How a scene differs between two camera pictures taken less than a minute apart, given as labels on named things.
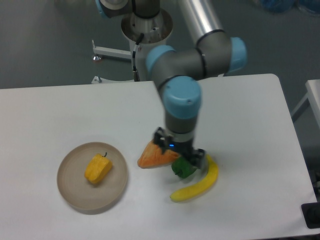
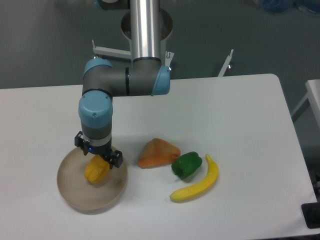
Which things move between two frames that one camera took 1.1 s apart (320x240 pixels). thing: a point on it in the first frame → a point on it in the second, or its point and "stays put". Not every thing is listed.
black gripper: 183,146 → 113,157
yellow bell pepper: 98,167 stays put
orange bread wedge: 153,156 stays put
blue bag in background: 282,6 stays put
